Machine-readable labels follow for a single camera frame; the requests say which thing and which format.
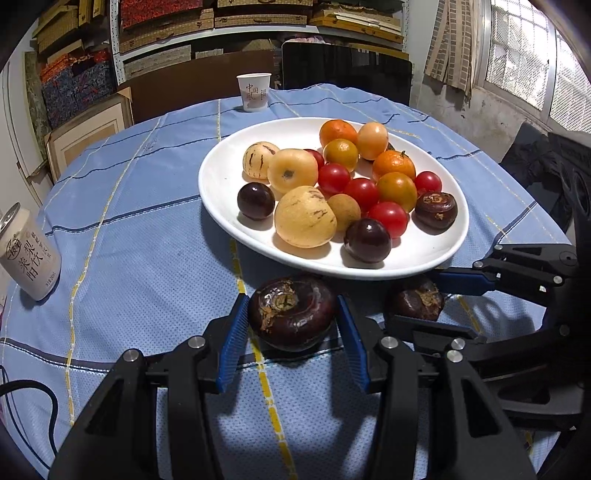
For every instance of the black jacket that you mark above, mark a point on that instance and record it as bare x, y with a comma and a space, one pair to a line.
532, 163

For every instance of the black chair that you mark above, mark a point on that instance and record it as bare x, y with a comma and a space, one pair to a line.
306, 64

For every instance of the hanging checked cloth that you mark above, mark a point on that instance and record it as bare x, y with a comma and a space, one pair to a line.
450, 55

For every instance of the orange tangerine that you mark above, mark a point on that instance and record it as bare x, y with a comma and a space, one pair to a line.
337, 129
392, 161

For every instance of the white metal shelf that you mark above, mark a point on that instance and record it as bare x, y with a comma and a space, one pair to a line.
328, 20

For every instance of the striped pepino melon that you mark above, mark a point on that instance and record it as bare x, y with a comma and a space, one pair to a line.
256, 160

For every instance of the large orange tomato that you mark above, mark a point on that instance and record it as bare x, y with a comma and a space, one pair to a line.
399, 188

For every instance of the dark purple plum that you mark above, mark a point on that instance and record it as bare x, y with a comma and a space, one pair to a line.
368, 240
256, 201

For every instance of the blue checked tablecloth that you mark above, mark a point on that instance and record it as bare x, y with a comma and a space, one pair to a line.
144, 266

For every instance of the large dark water chestnut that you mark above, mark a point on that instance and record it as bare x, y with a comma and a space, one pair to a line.
292, 314

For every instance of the yellow orange tomato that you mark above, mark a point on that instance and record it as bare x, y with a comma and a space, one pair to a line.
342, 152

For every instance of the small yellow fruit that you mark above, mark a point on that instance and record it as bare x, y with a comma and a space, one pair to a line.
346, 210

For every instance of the brown wooden board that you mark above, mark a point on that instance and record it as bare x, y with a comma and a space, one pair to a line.
184, 84

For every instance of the framed picture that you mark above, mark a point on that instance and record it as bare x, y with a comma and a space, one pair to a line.
105, 119

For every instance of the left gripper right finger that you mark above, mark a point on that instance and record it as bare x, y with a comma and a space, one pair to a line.
383, 364

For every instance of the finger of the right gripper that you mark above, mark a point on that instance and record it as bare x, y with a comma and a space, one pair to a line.
429, 335
488, 275

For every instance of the white paper cup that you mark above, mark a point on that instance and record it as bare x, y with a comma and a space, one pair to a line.
254, 89

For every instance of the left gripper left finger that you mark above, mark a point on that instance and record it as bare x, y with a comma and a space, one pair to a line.
203, 365

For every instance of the orange tangerine front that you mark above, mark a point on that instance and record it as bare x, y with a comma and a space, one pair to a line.
392, 161

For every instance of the white beverage can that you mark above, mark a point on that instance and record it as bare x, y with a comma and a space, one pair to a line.
27, 255

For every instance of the barred window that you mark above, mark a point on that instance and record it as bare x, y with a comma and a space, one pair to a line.
524, 60

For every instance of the orange tangerine back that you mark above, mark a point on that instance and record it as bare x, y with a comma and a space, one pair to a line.
337, 129

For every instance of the tan pepino melon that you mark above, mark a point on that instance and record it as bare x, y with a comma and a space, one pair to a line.
373, 140

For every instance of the large yellow pepino melon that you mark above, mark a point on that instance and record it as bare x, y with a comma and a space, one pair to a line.
304, 219

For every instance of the white oval plate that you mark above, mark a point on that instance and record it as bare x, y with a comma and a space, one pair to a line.
418, 250

